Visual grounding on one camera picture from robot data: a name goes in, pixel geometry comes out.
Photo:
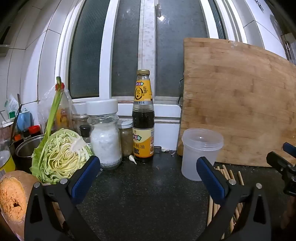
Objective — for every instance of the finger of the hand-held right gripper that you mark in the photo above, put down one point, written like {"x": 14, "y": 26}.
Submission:
{"x": 290, "y": 147}
{"x": 277, "y": 161}

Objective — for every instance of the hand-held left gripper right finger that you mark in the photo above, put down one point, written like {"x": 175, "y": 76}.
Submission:
{"x": 211, "y": 183}

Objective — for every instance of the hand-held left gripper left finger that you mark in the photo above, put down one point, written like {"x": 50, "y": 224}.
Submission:
{"x": 86, "y": 176}

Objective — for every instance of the pile of wooden chopsticks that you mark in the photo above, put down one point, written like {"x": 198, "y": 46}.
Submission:
{"x": 225, "y": 173}

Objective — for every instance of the translucent plastic cup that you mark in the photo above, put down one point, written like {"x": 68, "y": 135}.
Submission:
{"x": 198, "y": 148}

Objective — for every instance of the halved green cabbage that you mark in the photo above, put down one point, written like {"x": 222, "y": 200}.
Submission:
{"x": 57, "y": 157}

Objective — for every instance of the glass salt jar white lid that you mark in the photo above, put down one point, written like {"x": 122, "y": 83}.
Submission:
{"x": 105, "y": 143}

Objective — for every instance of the small black cap bottle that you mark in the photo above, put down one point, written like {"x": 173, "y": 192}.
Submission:
{"x": 84, "y": 132}

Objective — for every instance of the garlic clove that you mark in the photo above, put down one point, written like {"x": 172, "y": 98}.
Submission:
{"x": 132, "y": 159}

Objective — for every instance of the glass jar of minced garlic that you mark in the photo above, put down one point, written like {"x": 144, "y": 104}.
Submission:
{"x": 126, "y": 139}

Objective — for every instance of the glass spice jar white lid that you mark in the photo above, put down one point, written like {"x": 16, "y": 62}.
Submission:
{"x": 79, "y": 115}

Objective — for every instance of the small dark metal object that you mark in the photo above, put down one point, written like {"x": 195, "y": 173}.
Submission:
{"x": 157, "y": 149}

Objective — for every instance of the bagged bottle with red cap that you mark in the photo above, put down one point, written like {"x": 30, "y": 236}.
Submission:
{"x": 63, "y": 115}

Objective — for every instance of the stainless steel pot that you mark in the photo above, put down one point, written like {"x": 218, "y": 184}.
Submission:
{"x": 25, "y": 150}

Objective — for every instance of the small red cap bottle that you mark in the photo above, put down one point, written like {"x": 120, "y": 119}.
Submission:
{"x": 34, "y": 130}

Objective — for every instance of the oyster sauce bottle yellow label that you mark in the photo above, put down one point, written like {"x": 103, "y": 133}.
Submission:
{"x": 143, "y": 129}

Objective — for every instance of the green onion stalk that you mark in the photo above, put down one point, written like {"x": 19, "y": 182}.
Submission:
{"x": 52, "y": 111}

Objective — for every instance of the wooden cutting board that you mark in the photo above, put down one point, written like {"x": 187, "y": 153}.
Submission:
{"x": 231, "y": 104}

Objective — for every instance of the cut orange squash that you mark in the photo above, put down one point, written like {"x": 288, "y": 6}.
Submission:
{"x": 11, "y": 199}

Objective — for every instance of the yellow tin can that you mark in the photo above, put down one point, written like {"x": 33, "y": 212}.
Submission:
{"x": 5, "y": 164}

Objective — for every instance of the blue cup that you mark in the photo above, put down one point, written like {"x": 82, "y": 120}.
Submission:
{"x": 23, "y": 120}

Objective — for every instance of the green and white packet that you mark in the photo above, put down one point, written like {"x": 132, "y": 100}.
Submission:
{"x": 10, "y": 104}

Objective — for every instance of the white framed window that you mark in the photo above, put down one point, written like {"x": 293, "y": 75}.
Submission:
{"x": 106, "y": 69}

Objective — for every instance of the metal wall fixture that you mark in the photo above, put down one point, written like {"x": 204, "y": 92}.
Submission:
{"x": 288, "y": 48}

